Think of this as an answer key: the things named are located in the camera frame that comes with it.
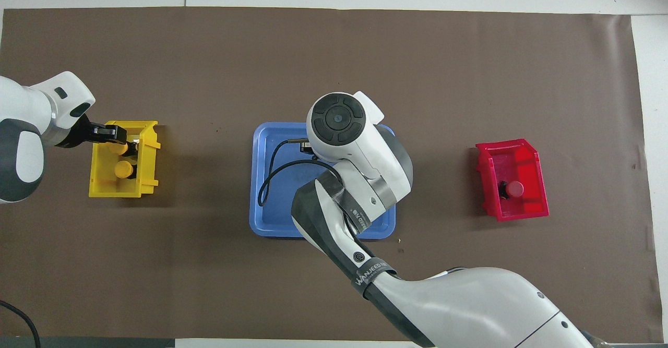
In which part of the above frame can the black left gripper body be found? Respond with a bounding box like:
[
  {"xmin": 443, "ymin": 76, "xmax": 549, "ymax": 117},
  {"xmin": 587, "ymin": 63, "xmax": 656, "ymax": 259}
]
[{"xmin": 56, "ymin": 114, "xmax": 108, "ymax": 149}]

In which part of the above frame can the red push button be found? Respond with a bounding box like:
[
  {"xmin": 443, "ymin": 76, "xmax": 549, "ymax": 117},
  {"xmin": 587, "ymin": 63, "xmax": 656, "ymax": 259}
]
[{"xmin": 497, "ymin": 180, "xmax": 524, "ymax": 200}]

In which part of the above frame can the blue plastic tray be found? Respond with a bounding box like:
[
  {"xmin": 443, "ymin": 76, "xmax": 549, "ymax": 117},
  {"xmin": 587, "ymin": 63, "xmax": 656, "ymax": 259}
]
[{"xmin": 249, "ymin": 122, "xmax": 396, "ymax": 240}]

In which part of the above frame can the yellow plastic bin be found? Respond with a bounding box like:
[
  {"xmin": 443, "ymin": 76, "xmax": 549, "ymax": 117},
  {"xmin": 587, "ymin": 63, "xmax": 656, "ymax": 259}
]
[{"xmin": 88, "ymin": 120, "xmax": 161, "ymax": 198}]

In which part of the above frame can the brown paper table mat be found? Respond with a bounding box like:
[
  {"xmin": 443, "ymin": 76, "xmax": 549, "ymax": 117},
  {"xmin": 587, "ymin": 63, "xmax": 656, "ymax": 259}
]
[{"xmin": 0, "ymin": 7, "xmax": 650, "ymax": 343}]

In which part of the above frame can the red plastic bin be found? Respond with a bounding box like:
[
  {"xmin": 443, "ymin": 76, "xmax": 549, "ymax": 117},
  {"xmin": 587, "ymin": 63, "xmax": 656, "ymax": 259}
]
[{"xmin": 475, "ymin": 139, "xmax": 550, "ymax": 222}]

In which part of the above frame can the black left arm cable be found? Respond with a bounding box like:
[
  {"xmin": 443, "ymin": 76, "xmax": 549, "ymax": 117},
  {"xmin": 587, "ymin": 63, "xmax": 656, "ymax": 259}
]
[{"xmin": 0, "ymin": 300, "xmax": 41, "ymax": 348}]

